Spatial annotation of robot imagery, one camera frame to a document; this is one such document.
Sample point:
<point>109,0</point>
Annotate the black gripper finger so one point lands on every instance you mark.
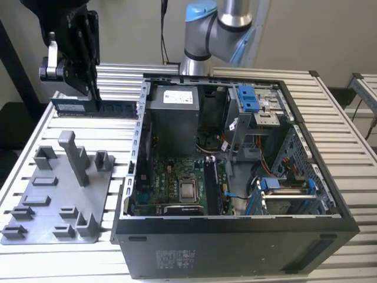
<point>81,73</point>

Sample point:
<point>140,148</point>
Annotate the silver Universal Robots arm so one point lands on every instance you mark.
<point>212,32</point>

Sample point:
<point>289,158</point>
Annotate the grey power supply unit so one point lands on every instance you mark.
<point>173,126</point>

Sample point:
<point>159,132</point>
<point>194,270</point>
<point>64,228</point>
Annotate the grey parts rack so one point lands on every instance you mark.
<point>67,203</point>

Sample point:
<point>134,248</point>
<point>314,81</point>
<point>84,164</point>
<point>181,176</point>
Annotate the green motherboard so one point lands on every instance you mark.
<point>165,179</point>

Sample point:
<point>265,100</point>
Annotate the silver CPU in socket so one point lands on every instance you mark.
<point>188,193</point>

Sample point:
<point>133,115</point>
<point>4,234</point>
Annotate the small blue disk carrier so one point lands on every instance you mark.
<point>247,98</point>

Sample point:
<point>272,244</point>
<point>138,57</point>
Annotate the grey metal disk bay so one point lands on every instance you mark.
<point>243,126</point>

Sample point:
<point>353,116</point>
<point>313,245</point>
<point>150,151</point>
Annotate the black graphics card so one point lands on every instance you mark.
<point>184,210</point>

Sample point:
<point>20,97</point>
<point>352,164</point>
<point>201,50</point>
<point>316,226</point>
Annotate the black open PC case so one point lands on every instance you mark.
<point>224,247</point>

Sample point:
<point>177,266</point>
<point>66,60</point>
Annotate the blue disk carrier with disk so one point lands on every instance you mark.
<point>282,196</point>

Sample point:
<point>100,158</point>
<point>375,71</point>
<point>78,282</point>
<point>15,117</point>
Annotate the black stand frame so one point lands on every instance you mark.
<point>17,73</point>

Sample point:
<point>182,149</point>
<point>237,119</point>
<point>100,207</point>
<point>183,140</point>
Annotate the aluminium side table frame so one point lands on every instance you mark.
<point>363,88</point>

